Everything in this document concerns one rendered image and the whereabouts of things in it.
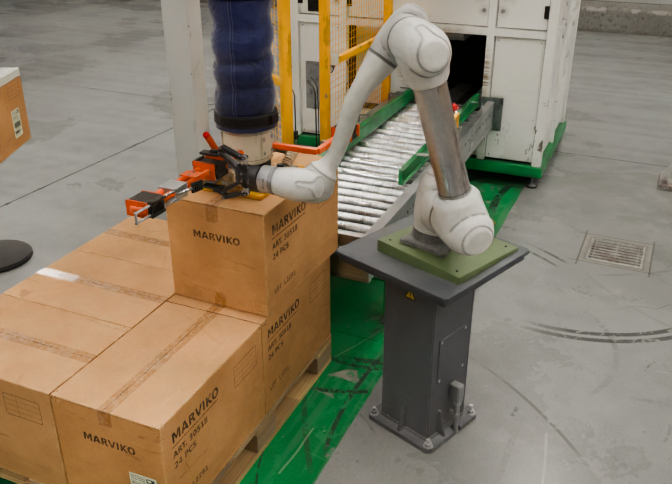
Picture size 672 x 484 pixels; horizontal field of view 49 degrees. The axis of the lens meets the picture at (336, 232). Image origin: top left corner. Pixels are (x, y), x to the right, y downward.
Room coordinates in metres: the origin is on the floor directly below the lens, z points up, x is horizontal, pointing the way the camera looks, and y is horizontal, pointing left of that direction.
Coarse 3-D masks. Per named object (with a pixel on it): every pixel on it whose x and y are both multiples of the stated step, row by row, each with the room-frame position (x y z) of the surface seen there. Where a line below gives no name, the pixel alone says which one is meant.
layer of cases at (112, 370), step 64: (64, 256) 2.71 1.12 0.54; (128, 256) 2.71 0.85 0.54; (0, 320) 2.22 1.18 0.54; (64, 320) 2.22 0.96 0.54; (128, 320) 2.22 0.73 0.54; (192, 320) 2.22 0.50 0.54; (256, 320) 2.22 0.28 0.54; (320, 320) 2.65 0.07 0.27; (0, 384) 1.89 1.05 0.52; (64, 384) 1.85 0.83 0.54; (128, 384) 1.85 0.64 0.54; (192, 384) 1.85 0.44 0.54; (256, 384) 2.15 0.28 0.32; (0, 448) 1.92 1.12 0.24; (64, 448) 1.80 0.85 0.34; (128, 448) 1.70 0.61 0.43; (192, 448) 1.78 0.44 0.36
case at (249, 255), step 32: (192, 224) 2.36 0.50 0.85; (224, 224) 2.30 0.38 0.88; (256, 224) 2.25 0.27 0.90; (288, 224) 2.39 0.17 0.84; (320, 224) 2.63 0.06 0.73; (192, 256) 2.36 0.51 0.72; (224, 256) 2.30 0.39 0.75; (256, 256) 2.25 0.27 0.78; (288, 256) 2.38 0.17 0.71; (320, 256) 2.62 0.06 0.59; (192, 288) 2.37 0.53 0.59; (224, 288) 2.31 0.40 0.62; (256, 288) 2.25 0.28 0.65; (288, 288) 2.38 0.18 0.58
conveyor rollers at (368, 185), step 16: (400, 112) 4.81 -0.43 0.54; (416, 112) 4.78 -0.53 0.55; (384, 128) 4.47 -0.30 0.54; (400, 128) 4.44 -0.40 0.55; (416, 128) 4.48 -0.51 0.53; (368, 144) 4.14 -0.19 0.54; (384, 144) 4.18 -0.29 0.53; (400, 144) 4.15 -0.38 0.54; (416, 144) 4.13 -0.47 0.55; (352, 160) 3.88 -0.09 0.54; (368, 160) 3.86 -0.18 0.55; (384, 160) 3.90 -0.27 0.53; (400, 160) 3.87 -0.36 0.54; (352, 176) 3.61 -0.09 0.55; (368, 176) 3.65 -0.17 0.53; (384, 176) 3.62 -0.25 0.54; (416, 176) 3.64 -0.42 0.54; (352, 192) 3.40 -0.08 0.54; (368, 192) 3.39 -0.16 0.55; (384, 192) 3.42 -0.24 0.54; (400, 192) 3.40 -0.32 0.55; (352, 208) 3.21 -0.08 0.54; (368, 208) 3.19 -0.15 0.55; (384, 208) 3.23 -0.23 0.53; (352, 224) 3.02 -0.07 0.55; (368, 224) 3.07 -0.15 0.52
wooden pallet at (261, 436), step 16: (320, 352) 2.64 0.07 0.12; (304, 368) 2.50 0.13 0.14; (320, 368) 2.64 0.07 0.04; (304, 384) 2.55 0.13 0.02; (288, 400) 2.44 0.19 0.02; (272, 416) 2.24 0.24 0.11; (288, 416) 2.36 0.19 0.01; (256, 432) 2.13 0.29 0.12; (272, 432) 2.23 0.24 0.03; (240, 448) 2.02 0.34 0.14; (256, 448) 2.13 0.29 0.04; (240, 464) 2.07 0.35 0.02; (16, 480) 1.90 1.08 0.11; (32, 480) 1.87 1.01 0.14; (224, 480) 1.99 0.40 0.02; (240, 480) 2.01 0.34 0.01
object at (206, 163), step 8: (200, 160) 2.35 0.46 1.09; (208, 160) 2.35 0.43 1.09; (216, 160) 2.35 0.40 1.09; (224, 160) 2.33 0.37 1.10; (200, 168) 2.30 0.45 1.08; (208, 168) 2.29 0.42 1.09; (216, 168) 2.29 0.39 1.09; (224, 168) 2.34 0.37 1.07; (208, 176) 2.29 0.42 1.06; (216, 176) 2.29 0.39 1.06
